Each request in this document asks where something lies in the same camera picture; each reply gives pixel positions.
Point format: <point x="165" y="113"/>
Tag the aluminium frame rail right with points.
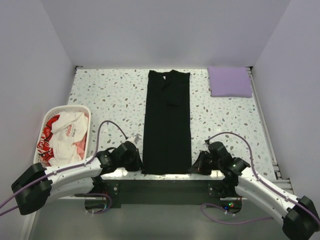
<point x="275" y="165"/>

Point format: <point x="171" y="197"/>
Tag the white red printed t shirt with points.
<point x="62" y="137"/>

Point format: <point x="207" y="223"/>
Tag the white plastic laundry basket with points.
<point x="41" y="150"/>

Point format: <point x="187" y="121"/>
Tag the pink garment in basket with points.
<point x="81" y="146"/>

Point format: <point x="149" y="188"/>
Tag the black t shirt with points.
<point x="167" y="145"/>

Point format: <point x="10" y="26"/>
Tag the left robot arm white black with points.
<point x="38" y="183"/>

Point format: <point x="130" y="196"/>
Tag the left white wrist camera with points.
<point x="134" y="139"/>

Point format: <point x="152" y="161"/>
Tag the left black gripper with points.
<point x="137" y="164"/>

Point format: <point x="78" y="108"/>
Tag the folded purple t shirt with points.
<point x="229" y="82"/>

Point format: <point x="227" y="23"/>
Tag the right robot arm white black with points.
<point x="297" y="215"/>

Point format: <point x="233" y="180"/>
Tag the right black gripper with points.
<point x="198" y="167"/>

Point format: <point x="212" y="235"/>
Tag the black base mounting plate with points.
<point x="160" y="192"/>

